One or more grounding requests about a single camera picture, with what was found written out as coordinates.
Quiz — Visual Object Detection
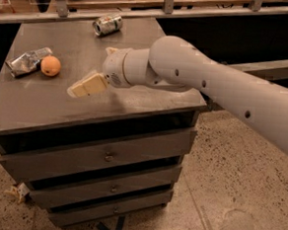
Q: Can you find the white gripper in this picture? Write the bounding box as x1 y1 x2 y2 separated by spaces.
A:
66 47 131 98

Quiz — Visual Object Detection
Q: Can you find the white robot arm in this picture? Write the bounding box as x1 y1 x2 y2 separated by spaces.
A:
67 36 288 155

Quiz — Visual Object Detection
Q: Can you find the silver green soda can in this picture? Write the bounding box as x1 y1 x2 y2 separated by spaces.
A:
92 14 123 37

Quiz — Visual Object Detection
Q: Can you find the orange fruit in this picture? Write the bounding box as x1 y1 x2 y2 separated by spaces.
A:
40 56 61 77

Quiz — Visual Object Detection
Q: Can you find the crumpled silver snack bag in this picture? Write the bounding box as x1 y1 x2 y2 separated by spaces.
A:
5 47 52 78

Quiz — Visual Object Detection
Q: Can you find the grey drawer cabinet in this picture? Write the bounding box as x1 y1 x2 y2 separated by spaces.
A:
0 18 205 213

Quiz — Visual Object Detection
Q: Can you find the top grey drawer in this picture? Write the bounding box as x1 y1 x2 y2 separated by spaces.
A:
0 128 196 182

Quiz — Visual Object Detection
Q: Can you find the grey drawer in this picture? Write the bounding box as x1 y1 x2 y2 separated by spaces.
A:
30 165 181 209
0 128 196 182
48 189 174 227

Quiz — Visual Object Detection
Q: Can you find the middle grey drawer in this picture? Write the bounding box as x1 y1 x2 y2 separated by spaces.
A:
30 165 181 209

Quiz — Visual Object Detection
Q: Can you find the paper scrap on floor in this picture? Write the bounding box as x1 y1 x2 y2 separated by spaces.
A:
4 183 30 204

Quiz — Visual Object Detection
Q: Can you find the bottom grey drawer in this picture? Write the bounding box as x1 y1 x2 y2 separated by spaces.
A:
48 189 174 227

